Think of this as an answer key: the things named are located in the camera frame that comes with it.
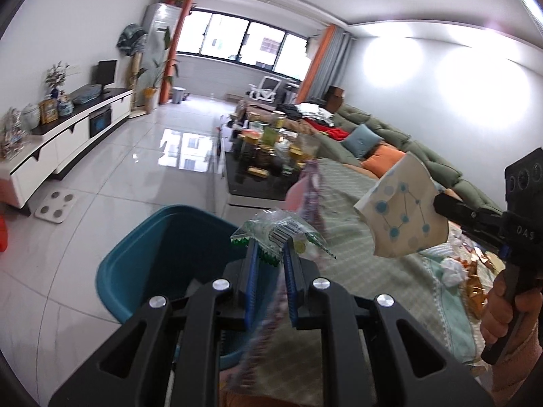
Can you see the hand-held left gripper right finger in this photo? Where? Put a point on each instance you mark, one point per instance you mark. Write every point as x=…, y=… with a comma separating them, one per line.
x=289, y=288

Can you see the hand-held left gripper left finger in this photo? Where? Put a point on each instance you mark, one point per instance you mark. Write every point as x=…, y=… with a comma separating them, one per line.
x=251, y=288

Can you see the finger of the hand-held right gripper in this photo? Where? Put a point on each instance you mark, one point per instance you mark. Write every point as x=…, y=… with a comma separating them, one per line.
x=460, y=214

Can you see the white blue-dotted paper wrapper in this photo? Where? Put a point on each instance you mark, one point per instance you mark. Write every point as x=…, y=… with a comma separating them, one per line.
x=398, y=212

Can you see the clear green-edged plastic wrapper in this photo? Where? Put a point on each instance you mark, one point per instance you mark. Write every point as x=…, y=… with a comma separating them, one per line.
x=271, y=225

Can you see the gold foil wrapper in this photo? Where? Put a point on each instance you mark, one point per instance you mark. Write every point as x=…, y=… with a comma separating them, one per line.
x=476, y=294

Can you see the teal plastic bin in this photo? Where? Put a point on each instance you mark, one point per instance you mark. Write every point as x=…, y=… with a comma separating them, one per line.
x=140, y=263

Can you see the person's right forearm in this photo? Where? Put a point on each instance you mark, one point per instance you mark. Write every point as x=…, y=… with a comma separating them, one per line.
x=521, y=375

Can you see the person's right hand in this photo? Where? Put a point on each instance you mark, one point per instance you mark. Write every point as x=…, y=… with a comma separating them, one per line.
x=495, y=311

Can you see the white crumpled tissue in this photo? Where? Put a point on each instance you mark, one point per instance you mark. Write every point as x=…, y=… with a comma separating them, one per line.
x=452, y=271

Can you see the green sofa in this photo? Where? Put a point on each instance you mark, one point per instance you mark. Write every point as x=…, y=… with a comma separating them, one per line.
x=437, y=161

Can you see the green checked blanket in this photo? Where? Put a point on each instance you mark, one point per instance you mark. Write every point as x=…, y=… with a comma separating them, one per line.
x=382, y=296

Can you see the orange cushion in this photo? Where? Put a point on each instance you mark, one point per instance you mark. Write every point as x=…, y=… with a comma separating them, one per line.
x=382, y=162

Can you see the black glass coffee table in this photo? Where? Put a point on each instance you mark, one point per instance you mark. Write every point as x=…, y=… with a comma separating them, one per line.
x=254, y=188

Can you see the mint green quilt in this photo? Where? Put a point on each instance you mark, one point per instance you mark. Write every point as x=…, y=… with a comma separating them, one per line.
x=452, y=322

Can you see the gold bar box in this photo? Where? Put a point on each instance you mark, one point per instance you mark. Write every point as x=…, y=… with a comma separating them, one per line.
x=257, y=172

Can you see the large blue cushion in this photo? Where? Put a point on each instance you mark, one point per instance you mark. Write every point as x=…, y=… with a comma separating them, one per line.
x=362, y=140

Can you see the cluster of glass jars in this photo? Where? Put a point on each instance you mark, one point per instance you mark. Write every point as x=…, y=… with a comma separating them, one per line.
x=271, y=144

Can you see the red cloth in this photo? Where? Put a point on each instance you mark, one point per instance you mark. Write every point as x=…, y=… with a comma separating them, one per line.
x=326, y=129

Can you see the brown wooden box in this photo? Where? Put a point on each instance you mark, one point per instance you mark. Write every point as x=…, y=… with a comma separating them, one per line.
x=335, y=98

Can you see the black clothing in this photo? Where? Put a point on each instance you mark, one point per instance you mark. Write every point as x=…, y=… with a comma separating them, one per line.
x=290, y=111

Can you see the grey curtain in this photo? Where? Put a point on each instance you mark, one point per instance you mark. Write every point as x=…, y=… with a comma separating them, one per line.
x=337, y=63

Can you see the washing machine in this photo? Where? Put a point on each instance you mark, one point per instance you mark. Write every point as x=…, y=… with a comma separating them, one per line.
x=292, y=91

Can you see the white office chair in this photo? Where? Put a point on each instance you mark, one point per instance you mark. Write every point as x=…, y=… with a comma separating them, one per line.
x=265, y=87

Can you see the small grey waste bin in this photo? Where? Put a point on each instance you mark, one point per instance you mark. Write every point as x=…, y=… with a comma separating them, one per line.
x=178, y=95

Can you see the white bathroom scale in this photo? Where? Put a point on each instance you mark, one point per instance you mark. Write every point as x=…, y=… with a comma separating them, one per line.
x=54, y=206

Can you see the tall potted plant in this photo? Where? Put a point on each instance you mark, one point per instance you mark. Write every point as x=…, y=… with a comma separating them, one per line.
x=149, y=93

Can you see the hanging laundry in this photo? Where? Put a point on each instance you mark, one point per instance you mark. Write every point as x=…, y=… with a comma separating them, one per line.
x=313, y=45

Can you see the white tv cabinet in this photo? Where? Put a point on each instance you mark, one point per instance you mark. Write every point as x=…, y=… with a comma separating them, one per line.
x=63, y=140

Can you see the wide window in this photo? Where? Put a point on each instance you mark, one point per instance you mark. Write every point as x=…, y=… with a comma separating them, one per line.
x=229, y=36

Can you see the red plastic bag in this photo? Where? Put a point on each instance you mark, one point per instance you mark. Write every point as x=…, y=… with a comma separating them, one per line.
x=3, y=233

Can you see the folded blue cloth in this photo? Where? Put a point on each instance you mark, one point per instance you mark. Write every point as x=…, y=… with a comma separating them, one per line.
x=87, y=94

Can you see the blue white ceramic pot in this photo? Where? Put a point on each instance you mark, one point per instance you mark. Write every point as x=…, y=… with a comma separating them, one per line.
x=65, y=106

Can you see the black monitor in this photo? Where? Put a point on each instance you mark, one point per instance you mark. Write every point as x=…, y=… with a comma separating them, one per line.
x=105, y=72

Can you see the long orange curtain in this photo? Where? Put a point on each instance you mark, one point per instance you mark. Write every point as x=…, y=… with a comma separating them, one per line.
x=180, y=34

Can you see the white standing air conditioner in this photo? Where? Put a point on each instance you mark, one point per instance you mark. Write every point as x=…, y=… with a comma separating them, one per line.
x=159, y=29

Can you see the covered standing fan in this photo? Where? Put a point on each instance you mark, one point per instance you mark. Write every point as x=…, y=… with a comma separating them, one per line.
x=131, y=38

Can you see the white ceramic jar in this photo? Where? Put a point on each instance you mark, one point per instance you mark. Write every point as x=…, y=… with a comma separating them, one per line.
x=30, y=116

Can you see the clear plastic bag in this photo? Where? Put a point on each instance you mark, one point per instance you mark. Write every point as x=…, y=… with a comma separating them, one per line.
x=12, y=135

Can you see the blue vase with branches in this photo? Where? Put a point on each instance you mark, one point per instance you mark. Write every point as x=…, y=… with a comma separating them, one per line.
x=56, y=78

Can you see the gold picture frame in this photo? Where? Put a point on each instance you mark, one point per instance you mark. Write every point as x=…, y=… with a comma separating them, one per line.
x=49, y=111

